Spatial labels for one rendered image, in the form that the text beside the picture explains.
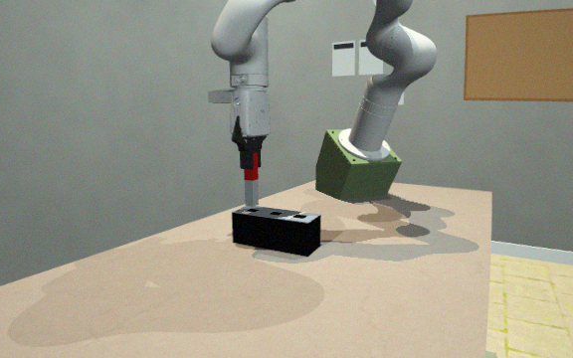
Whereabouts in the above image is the grey and red pin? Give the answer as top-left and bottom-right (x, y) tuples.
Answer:
(244, 152), (259, 207)

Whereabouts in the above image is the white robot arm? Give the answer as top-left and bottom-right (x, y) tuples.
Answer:
(211, 0), (437, 161)

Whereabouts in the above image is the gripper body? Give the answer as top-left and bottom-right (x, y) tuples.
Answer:
(230, 89), (271, 137)

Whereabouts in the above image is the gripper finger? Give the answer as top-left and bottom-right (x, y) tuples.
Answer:
(232, 116), (254, 169)
(251, 136), (267, 168)

